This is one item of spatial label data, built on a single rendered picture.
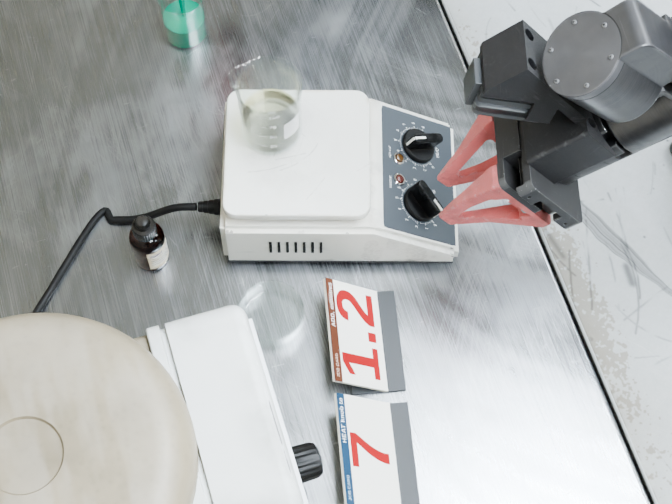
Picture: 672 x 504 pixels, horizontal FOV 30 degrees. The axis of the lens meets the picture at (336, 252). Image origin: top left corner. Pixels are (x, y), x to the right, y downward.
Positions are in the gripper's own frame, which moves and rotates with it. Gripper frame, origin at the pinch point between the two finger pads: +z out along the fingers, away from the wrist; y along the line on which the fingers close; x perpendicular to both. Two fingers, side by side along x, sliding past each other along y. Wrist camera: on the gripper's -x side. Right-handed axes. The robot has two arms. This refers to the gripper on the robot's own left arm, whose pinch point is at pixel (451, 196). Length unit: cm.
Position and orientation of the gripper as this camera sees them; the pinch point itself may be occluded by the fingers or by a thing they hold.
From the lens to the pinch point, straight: 96.4
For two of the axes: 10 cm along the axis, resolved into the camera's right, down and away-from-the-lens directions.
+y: 0.0, 8.4, -5.4
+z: -7.4, 3.6, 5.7
